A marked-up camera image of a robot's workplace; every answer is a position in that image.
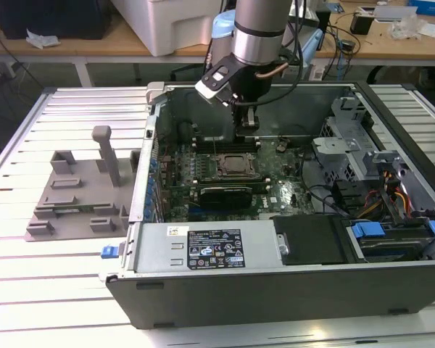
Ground grey parts rack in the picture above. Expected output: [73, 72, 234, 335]
[23, 125, 142, 243]

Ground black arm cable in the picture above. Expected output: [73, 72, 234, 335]
[255, 0, 312, 107]

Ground clear plastic bags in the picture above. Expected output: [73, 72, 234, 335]
[386, 14, 429, 41]

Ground crumpled white paper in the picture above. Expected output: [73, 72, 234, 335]
[25, 28, 62, 50]

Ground small black desk box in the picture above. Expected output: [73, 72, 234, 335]
[349, 11, 375, 36]

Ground black graphics card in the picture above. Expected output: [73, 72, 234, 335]
[199, 186, 254, 212]

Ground silver power supply unit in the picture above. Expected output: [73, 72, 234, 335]
[133, 220, 281, 273]

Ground yellow power wire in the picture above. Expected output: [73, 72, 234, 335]
[384, 172, 410, 217]

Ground flat white box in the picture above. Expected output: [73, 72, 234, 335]
[373, 5, 420, 22]

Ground blue disk carrier latch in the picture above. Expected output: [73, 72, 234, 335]
[351, 223, 385, 243]

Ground green RAM stick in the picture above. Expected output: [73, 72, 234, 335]
[55, 205, 96, 214]

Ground blue case latch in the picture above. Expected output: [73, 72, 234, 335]
[100, 244, 119, 260]

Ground wooden desk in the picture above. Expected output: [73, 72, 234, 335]
[0, 10, 435, 68]

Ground green motherboard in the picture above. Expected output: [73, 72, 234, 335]
[155, 139, 334, 223]

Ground large black box device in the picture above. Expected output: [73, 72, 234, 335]
[0, 0, 112, 41]

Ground open PC case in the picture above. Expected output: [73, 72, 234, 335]
[97, 80, 435, 331]

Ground black spec label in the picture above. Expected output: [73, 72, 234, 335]
[186, 228, 244, 271]

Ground black plastic shroud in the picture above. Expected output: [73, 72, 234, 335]
[273, 214, 351, 268]

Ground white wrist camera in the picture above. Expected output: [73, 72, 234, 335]
[194, 57, 239, 101]

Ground metal drive cage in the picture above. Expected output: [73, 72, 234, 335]
[311, 96, 413, 189]

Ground black wire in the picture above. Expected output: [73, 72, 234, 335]
[300, 152, 349, 218]

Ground white printer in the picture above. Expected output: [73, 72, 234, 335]
[110, 0, 236, 57]

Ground blue box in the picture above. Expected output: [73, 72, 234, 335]
[407, 0, 435, 19]

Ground CPU socket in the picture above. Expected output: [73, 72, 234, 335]
[212, 153, 257, 181]

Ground copper coloured cable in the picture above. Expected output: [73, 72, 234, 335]
[255, 60, 290, 80]

